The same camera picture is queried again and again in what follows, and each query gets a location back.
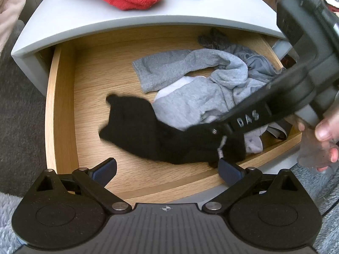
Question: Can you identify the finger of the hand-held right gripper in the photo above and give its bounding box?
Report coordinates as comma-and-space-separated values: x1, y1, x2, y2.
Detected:
185, 83, 282, 138

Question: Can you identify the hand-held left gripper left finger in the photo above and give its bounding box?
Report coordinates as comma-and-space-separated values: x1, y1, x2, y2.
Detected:
36, 157, 132, 215

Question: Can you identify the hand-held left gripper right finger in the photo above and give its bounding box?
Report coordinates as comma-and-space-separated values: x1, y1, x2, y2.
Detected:
203, 158, 301, 215

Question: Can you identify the black sock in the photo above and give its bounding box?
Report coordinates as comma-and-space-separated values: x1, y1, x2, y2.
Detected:
99, 94, 247, 166

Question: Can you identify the wooden drawer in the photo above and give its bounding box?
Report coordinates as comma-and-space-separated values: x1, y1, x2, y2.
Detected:
45, 25, 304, 204

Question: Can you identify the person's right hand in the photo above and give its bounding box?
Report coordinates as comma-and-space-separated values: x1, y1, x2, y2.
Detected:
294, 112, 339, 174

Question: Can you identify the pale lilac sock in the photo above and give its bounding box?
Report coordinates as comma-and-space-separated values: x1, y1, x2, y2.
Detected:
244, 131, 264, 154

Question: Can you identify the light grey sock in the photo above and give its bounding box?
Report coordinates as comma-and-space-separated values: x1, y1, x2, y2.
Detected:
154, 76, 231, 131

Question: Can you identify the dark grey lace cloth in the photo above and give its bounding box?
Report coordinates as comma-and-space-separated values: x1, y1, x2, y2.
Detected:
198, 28, 231, 50

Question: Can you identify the dark grey bed side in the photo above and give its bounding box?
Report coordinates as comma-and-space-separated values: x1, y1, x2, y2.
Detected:
0, 18, 48, 199

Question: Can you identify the grey nightstand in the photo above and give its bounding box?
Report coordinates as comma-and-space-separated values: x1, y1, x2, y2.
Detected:
11, 0, 294, 98

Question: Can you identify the pale pink blanket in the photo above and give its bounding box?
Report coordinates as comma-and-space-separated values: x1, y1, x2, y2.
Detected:
0, 0, 27, 53

